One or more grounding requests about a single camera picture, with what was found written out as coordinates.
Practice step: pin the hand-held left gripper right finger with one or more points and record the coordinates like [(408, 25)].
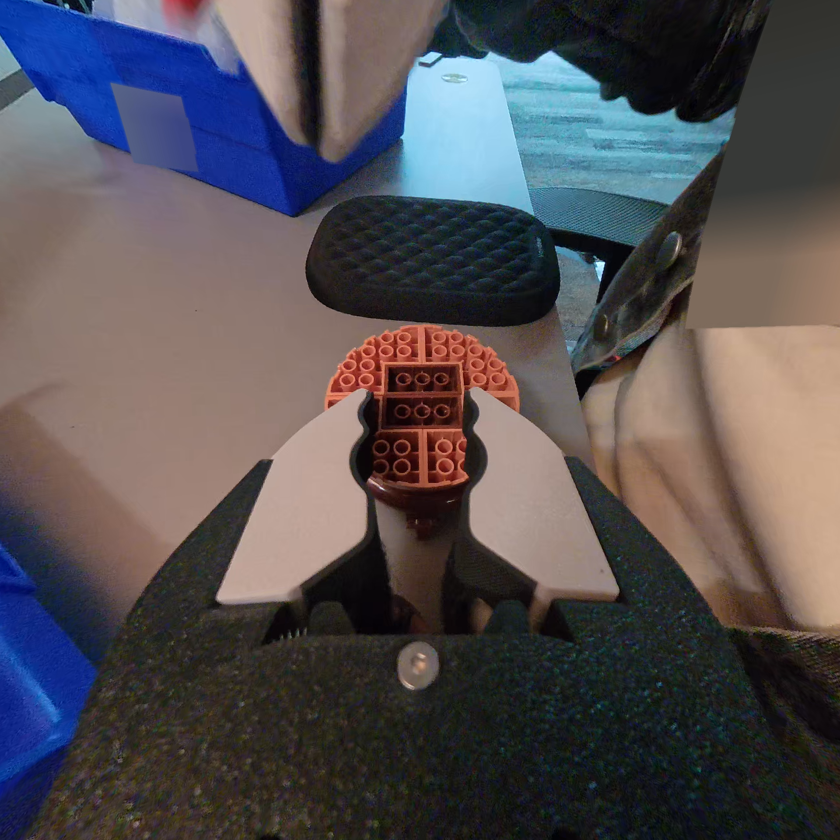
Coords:
[(538, 518)]

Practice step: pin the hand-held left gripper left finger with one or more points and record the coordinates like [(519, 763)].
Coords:
[(302, 518)]

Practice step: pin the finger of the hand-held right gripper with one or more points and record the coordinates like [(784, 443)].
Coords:
[(269, 52), (361, 79)]

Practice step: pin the blue bin with paper bags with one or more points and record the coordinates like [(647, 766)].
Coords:
[(249, 144)]

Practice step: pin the round brown orange lego build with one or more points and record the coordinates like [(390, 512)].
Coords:
[(394, 453)]

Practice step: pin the blue bin with lego pieces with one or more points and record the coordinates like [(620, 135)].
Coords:
[(39, 689)]

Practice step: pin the small round metal disc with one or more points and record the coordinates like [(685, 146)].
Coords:
[(459, 78)]

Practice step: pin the person's beige shirt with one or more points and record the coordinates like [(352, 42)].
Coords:
[(709, 459)]

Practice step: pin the black quilted armrest pad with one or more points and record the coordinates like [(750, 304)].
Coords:
[(426, 256)]

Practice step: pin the grey mesh office chair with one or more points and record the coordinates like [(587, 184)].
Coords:
[(590, 210)]

